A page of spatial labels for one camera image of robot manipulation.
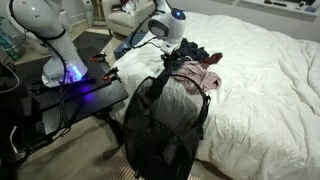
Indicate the orange handled clamp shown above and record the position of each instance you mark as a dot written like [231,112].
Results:
[99,57]
[112,74]

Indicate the dark red garment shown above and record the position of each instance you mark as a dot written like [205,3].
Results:
[213,59]

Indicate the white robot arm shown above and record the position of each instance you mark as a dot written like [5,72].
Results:
[40,18]

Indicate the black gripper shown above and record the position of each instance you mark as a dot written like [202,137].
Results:
[171,61]

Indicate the black remote on sill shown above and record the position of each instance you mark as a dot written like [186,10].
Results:
[274,3]

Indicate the black mesh laundry bag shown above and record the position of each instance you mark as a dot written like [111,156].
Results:
[163,126]

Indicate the pink mauve garment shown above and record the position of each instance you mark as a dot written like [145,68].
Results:
[192,74]

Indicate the dark navy hoodie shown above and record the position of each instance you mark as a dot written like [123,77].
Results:
[190,51]

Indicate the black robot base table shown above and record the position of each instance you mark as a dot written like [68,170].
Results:
[82,99]

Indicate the white duvet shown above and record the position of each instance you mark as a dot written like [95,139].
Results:
[264,119]

